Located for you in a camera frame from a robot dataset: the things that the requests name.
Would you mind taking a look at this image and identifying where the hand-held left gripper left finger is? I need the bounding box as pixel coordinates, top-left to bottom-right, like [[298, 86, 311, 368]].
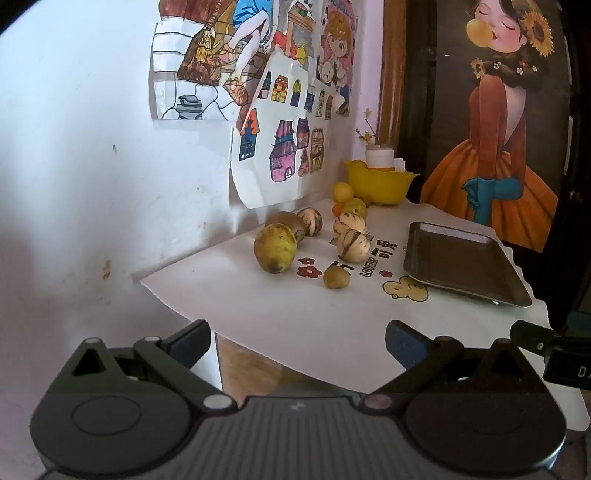
[[67, 319, 237, 415]]

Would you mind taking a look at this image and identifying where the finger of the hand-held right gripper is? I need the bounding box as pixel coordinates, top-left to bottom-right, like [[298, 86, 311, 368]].
[[510, 319, 560, 357]]

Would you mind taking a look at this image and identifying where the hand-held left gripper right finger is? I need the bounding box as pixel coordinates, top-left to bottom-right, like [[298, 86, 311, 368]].
[[360, 320, 540, 415]]

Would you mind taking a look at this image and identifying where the metal tray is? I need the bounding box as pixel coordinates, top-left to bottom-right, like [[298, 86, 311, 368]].
[[403, 222, 533, 308]]

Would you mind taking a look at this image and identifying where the small yellow-brown fruit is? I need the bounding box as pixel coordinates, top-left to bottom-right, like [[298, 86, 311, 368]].
[[322, 261, 352, 290]]

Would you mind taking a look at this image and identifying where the striped pepino melon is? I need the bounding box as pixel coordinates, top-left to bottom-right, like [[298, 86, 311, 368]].
[[337, 230, 371, 264], [295, 207, 323, 237], [333, 213, 367, 235]]

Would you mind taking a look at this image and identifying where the yellow pear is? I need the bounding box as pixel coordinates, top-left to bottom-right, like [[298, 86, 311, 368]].
[[341, 198, 369, 220]]

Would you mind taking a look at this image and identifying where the dark brown passion fruit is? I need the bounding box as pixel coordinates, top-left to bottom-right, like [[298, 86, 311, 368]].
[[264, 211, 309, 243]]

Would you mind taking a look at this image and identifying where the white printed tablecloth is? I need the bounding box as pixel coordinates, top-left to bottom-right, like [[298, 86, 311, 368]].
[[139, 198, 552, 384]]

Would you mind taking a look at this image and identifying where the yellow plastic bowl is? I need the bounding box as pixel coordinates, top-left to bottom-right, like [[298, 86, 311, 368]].
[[344, 159, 421, 206]]

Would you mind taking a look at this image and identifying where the white and orange jar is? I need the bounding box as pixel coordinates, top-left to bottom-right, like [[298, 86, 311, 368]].
[[365, 144, 394, 171]]

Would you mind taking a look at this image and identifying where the coloured drawing of houses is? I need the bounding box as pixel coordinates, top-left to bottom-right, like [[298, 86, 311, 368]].
[[229, 46, 342, 208]]

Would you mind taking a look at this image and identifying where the yellow flower sprig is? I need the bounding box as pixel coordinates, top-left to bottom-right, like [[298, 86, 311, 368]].
[[355, 108, 376, 146]]

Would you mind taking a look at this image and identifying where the coloured drawing of boy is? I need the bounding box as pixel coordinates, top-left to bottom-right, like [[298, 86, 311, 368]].
[[148, 0, 324, 121]]

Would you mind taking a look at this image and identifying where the cartoon child teddy poster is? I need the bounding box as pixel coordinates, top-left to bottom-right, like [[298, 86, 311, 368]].
[[316, 0, 358, 116]]

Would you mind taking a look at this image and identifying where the wall poster of girl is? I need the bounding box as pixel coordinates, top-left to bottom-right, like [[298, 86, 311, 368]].
[[418, 0, 571, 254]]

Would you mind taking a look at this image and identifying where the wooden door frame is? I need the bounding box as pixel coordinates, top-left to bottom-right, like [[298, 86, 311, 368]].
[[378, 0, 407, 153]]

